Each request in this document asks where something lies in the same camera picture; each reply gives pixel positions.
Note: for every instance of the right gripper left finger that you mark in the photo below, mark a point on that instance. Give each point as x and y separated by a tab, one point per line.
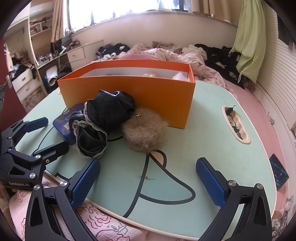
41	220

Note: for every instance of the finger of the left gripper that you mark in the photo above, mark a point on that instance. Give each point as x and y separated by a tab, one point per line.
52	152
35	124

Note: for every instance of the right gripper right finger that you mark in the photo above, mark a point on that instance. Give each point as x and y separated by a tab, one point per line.
255	219

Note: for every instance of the blue tin box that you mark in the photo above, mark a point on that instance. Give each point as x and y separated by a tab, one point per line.
61	123

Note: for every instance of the black lace-trimmed cloth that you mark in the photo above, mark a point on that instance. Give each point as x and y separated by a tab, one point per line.
100	116

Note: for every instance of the brown furry pouch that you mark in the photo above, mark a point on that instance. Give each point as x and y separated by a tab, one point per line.
145	131

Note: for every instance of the cartoon head figurine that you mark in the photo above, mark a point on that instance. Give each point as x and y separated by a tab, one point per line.
149	75

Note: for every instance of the white furry pouch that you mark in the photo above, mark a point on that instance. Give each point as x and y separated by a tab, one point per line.
181	76

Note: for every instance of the dark red door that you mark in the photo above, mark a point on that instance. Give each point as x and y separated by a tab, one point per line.
13	110

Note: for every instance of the white drawer desk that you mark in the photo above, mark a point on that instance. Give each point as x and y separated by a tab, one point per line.
33	84

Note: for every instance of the smartphone on bed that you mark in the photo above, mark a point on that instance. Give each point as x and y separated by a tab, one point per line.
279	172

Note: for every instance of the green cartoon lap table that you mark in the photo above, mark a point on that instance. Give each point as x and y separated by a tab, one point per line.
159	196

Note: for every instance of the beige curtain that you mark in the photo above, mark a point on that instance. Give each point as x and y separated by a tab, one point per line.
60	20

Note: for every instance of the pink floral blanket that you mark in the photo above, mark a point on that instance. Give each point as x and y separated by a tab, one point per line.
195	60

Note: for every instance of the black clothes pile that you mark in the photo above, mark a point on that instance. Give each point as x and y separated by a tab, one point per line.
225	64

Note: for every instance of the green hanging garment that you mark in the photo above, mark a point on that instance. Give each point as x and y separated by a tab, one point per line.
250	39

